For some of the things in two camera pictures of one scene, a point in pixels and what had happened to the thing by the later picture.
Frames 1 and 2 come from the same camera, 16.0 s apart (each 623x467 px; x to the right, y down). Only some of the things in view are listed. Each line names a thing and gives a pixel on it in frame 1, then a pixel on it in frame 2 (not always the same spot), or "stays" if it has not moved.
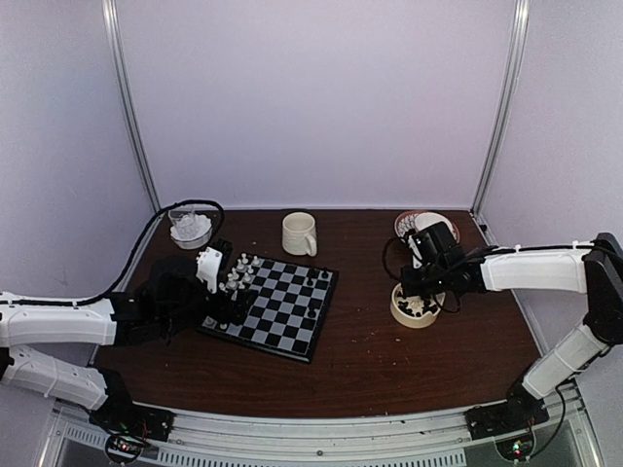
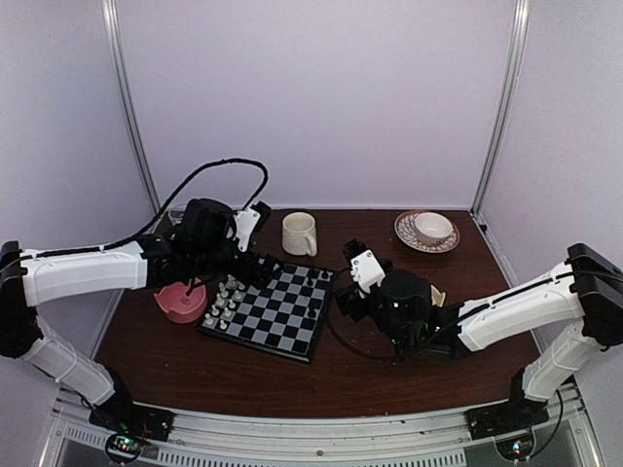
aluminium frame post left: x=112 y=22 stays
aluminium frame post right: x=522 y=17 stays
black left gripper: x=238 y=307 -> x=264 y=274
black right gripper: x=410 y=288 -> x=347 y=299
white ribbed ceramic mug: x=298 y=233 stays
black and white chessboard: x=289 y=312 stays
